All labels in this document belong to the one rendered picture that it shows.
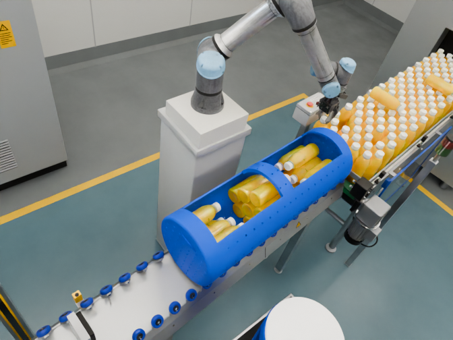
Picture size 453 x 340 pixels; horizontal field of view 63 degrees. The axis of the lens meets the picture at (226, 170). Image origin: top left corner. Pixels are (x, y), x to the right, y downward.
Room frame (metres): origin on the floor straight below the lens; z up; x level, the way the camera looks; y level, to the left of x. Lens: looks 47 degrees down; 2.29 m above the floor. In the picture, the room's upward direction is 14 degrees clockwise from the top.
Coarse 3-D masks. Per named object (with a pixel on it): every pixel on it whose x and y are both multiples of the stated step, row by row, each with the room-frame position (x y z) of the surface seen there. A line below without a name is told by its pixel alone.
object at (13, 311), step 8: (0, 288) 0.43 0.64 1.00; (0, 296) 0.42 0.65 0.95; (8, 296) 0.45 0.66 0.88; (0, 304) 0.41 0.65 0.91; (8, 304) 0.42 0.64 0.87; (0, 312) 0.40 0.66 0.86; (8, 312) 0.41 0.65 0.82; (16, 312) 0.43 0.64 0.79; (0, 320) 0.39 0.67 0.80; (8, 320) 0.40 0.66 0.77; (16, 320) 0.42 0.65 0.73; (24, 320) 0.45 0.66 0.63; (8, 328) 0.39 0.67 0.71; (16, 328) 0.41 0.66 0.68; (24, 328) 0.42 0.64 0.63; (16, 336) 0.39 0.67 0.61; (24, 336) 0.41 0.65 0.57; (32, 336) 0.43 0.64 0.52
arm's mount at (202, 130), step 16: (224, 96) 1.41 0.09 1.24; (176, 112) 1.25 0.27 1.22; (192, 112) 1.26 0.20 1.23; (224, 112) 1.30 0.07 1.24; (240, 112) 1.32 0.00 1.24; (192, 128) 1.17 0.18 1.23; (208, 128) 1.17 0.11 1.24; (224, 128) 1.23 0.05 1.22; (240, 128) 1.30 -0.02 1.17; (208, 144) 1.17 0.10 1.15
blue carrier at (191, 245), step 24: (288, 144) 1.30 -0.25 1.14; (336, 144) 1.28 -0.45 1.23; (264, 168) 1.04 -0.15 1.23; (336, 168) 1.18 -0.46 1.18; (216, 192) 0.96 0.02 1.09; (288, 192) 0.96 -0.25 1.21; (312, 192) 1.03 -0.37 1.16; (168, 216) 0.74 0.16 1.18; (192, 216) 0.73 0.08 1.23; (216, 216) 0.92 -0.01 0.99; (264, 216) 0.83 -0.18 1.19; (288, 216) 0.90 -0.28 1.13; (168, 240) 0.72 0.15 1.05; (192, 240) 0.65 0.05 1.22; (240, 240) 0.71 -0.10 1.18; (264, 240) 0.80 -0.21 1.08; (192, 264) 0.63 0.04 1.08; (216, 264) 0.61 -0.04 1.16
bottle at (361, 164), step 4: (360, 156) 1.44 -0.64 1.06; (356, 160) 1.43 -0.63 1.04; (360, 160) 1.41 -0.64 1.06; (364, 160) 1.41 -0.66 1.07; (368, 160) 1.41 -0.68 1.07; (356, 164) 1.41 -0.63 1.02; (360, 164) 1.40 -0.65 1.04; (364, 164) 1.40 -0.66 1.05; (368, 164) 1.40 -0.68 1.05; (352, 168) 1.42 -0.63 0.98; (356, 168) 1.40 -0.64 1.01; (360, 168) 1.40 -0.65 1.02; (364, 168) 1.40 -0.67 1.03; (356, 172) 1.40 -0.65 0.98; (360, 172) 1.39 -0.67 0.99; (364, 172) 1.41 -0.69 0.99; (348, 176) 1.42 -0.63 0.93; (360, 176) 1.40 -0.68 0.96; (348, 180) 1.41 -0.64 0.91; (352, 180) 1.40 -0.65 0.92
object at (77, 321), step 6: (72, 312) 0.38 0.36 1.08; (78, 312) 0.39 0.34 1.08; (72, 318) 0.36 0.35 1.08; (78, 318) 0.37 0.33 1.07; (84, 318) 0.37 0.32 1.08; (72, 324) 0.35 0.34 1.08; (78, 324) 0.35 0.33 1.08; (84, 324) 0.36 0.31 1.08; (72, 330) 0.36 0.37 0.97; (78, 330) 0.34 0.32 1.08; (84, 330) 0.34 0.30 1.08; (90, 330) 0.35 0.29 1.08; (78, 336) 0.32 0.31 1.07; (84, 336) 0.32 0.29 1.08; (90, 336) 0.33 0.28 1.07
